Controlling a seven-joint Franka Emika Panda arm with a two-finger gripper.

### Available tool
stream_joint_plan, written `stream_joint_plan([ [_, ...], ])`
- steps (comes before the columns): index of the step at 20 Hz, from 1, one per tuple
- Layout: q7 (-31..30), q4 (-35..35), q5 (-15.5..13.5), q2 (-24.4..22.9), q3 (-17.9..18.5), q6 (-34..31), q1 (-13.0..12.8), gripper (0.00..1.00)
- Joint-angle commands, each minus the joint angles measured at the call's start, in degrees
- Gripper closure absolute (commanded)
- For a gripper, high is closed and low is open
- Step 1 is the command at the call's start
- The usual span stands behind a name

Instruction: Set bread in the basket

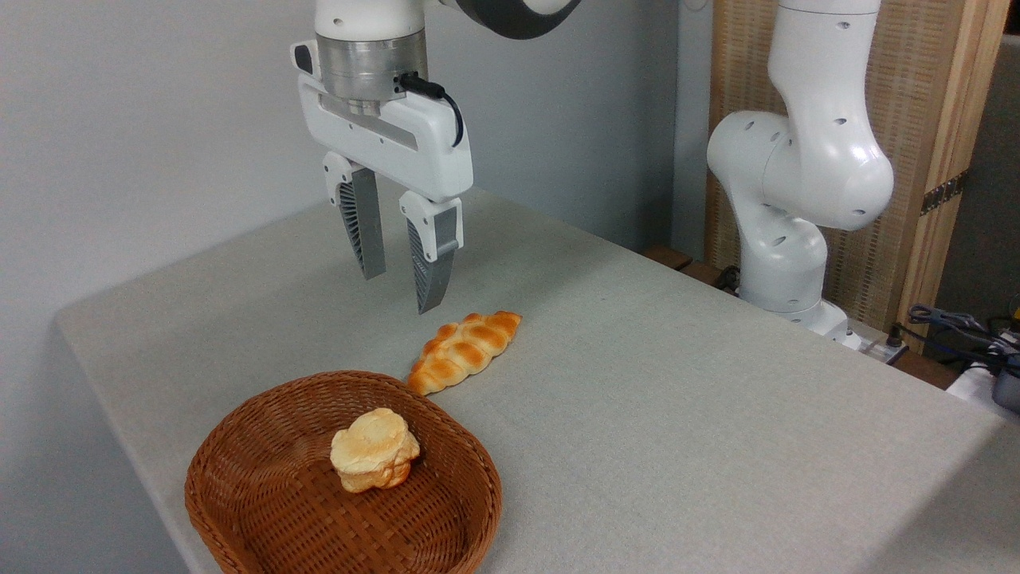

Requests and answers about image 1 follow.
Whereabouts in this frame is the woven wooden folding screen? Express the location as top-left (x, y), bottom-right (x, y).
top-left (705, 0), bottom-right (1011, 352)

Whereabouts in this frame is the braided golden bread loaf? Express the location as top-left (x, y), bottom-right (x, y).
top-left (407, 311), bottom-right (523, 396)

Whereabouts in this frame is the black screen hinge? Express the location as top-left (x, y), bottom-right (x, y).
top-left (921, 170), bottom-right (970, 217)

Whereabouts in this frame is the round pale bread bun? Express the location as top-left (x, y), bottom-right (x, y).
top-left (330, 408), bottom-right (421, 493)

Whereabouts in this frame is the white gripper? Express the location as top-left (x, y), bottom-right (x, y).
top-left (291, 40), bottom-right (474, 315)

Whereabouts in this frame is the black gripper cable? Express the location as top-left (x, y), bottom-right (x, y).
top-left (398, 73), bottom-right (465, 148)

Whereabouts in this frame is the grey tablecloth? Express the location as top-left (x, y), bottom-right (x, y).
top-left (54, 187), bottom-right (1020, 574)

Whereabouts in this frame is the dark cable bundle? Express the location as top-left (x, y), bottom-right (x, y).
top-left (896, 303), bottom-right (1020, 375)

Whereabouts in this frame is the brown wicker basket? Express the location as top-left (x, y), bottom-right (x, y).
top-left (184, 370), bottom-right (504, 574)

